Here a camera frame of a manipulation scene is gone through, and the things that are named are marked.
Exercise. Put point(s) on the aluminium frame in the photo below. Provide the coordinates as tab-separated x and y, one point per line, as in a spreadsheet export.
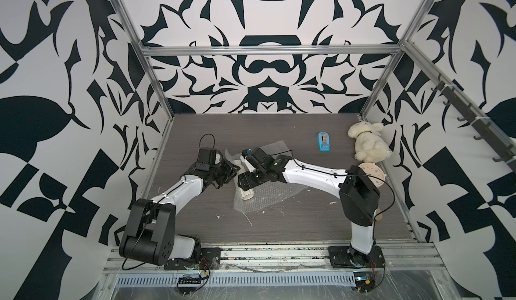
378	58

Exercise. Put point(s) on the blue tape dispenser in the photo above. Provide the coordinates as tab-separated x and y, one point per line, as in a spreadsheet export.
323	140

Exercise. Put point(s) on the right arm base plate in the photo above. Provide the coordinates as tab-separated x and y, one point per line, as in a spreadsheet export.
346	257

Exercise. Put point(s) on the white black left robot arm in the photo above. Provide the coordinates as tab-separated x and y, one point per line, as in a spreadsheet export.
149	235

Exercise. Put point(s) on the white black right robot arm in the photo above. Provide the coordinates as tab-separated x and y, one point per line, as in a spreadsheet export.
358	195

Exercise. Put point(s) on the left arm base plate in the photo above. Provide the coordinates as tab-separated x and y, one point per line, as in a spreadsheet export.
201	258

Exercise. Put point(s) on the grey wall hook rail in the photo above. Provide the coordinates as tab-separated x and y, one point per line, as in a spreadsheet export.
471	115

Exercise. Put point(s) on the clear bubble wrap sheet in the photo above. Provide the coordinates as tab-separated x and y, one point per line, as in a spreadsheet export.
266	194

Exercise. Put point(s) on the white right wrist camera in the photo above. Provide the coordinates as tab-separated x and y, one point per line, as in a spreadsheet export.
243	159

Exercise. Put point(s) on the wooden brush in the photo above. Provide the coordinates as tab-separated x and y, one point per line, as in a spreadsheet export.
378	215

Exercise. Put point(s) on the left black electronics board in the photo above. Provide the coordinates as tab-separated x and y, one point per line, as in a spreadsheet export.
188	284

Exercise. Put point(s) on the right black electronics board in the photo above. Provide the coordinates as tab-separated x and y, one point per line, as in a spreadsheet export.
365	282

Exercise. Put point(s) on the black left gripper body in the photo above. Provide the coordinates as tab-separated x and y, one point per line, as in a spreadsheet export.
223	173

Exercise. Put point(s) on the white plush teddy bear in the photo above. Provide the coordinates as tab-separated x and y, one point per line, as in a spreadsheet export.
369	146

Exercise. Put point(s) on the pink round timer clock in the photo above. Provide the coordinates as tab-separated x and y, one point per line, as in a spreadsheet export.
375	173

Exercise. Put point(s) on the black electronics board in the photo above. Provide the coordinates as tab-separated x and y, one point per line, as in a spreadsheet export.
188	284
365	282

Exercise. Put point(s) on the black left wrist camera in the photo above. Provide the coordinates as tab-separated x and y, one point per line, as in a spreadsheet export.
206	158

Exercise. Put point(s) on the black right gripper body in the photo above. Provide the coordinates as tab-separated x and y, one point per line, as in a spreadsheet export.
253	177

